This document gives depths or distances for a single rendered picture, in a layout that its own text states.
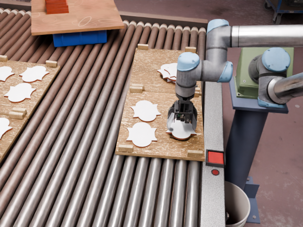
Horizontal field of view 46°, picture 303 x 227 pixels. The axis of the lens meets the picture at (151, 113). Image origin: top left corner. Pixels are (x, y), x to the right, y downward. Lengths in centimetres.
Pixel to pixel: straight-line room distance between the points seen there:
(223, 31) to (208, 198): 59
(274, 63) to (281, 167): 133
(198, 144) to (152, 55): 71
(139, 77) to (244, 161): 80
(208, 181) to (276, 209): 125
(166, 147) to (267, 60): 58
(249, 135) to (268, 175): 78
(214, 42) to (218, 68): 9
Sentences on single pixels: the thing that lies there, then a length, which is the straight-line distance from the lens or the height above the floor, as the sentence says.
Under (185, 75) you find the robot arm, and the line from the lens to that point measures 125.
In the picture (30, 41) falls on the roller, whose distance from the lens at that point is 222.
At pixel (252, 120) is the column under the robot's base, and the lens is 193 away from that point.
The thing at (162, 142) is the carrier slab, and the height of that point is 94.
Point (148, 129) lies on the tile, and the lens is 148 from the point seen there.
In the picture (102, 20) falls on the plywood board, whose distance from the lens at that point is 212.
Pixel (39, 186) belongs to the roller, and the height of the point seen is 92.
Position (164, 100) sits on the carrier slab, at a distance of 165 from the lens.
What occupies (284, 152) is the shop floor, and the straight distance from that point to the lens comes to 294.
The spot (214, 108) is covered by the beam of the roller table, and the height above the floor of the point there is 91.
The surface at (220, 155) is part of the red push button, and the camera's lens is 144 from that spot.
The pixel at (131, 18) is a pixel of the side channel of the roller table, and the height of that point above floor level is 93.
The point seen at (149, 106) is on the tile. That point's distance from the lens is 159.
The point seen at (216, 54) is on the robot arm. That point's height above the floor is 132.
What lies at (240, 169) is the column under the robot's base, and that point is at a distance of 218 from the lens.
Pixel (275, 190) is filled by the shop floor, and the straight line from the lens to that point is 265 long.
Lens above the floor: 194
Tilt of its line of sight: 40 degrees down
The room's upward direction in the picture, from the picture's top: 3 degrees clockwise
